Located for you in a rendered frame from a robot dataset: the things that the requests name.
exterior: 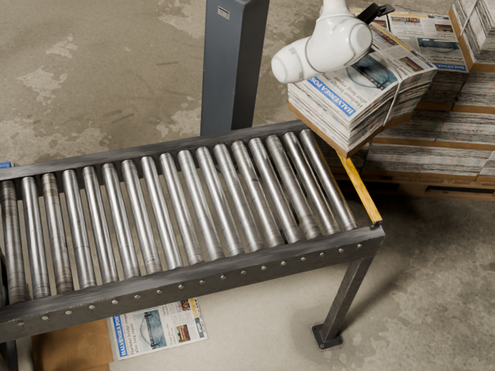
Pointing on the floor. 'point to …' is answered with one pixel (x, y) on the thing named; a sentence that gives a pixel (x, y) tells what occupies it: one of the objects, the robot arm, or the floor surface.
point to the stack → (431, 119)
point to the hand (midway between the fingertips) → (381, 27)
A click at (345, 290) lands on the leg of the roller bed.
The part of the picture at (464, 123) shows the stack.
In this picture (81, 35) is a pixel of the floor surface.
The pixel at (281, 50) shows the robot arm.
